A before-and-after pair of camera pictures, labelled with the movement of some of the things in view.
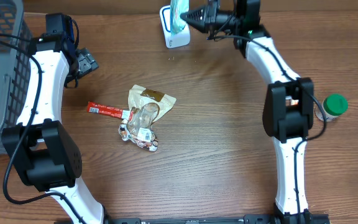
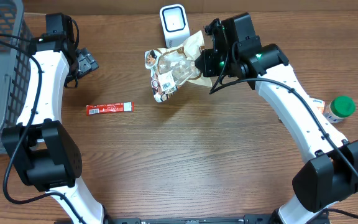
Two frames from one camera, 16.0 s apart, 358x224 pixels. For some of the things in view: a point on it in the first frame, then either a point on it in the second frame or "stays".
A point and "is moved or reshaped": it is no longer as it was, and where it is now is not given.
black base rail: (249, 219) stays
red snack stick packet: (94, 107) is moved or reshaped
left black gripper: (84, 62) stays
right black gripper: (212, 17) to (205, 63)
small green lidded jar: (335, 105) is moved or reshaped
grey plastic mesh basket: (4, 71) stays
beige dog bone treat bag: (149, 106) to (171, 66)
